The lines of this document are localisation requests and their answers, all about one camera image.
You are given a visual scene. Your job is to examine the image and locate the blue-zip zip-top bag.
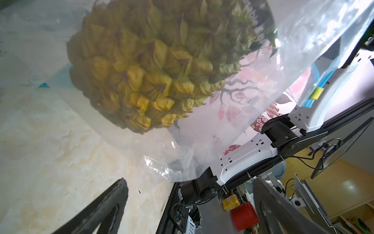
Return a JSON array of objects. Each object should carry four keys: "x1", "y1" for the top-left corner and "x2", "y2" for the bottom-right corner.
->
[{"x1": 1, "y1": 1, "x2": 374, "y2": 182}]

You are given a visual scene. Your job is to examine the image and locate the red round container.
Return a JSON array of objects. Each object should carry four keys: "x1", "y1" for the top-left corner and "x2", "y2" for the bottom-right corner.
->
[{"x1": 230, "y1": 202, "x2": 259, "y2": 231}]

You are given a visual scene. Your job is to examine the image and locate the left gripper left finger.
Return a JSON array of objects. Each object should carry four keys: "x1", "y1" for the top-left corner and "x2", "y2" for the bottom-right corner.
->
[{"x1": 54, "y1": 178, "x2": 129, "y2": 234}]

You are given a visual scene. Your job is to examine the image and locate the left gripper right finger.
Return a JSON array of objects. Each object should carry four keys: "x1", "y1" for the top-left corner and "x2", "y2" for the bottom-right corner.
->
[{"x1": 253, "y1": 178, "x2": 328, "y2": 234}]

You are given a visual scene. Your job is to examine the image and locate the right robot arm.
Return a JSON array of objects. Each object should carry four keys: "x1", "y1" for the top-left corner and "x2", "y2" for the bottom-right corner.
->
[{"x1": 178, "y1": 48, "x2": 374, "y2": 205}]

